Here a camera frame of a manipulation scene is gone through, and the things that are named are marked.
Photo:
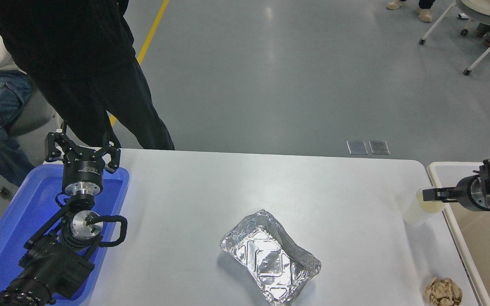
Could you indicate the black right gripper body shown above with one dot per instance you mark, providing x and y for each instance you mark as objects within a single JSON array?
[{"x": 467, "y": 193}]

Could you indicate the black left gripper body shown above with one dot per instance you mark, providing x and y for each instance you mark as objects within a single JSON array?
[{"x": 82, "y": 172}]

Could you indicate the white paper cup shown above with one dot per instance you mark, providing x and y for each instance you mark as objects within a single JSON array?
[{"x": 415, "y": 214}]

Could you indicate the grey office chair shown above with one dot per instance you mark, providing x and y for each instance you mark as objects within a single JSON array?
[{"x": 32, "y": 112}]

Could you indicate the large pale bin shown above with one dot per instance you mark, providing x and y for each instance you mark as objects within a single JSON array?
[{"x": 483, "y": 255}]

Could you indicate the blue plastic tray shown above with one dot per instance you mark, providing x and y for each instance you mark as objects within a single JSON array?
[{"x": 19, "y": 212}]

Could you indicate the grey floor plate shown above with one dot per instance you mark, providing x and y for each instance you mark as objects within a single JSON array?
[
  {"x": 357, "y": 147},
  {"x": 379, "y": 147}
]

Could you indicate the standing person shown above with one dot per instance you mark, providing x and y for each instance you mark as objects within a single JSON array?
[
  {"x": 79, "y": 63},
  {"x": 424, "y": 15}
]

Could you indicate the crumpled tan paper ball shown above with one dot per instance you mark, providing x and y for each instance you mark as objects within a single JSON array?
[{"x": 442, "y": 293}]

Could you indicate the white wheeled chair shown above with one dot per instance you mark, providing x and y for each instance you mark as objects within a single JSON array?
[{"x": 489, "y": 17}]

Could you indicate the crumpled foil tray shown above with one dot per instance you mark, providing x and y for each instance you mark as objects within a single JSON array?
[{"x": 270, "y": 259}]

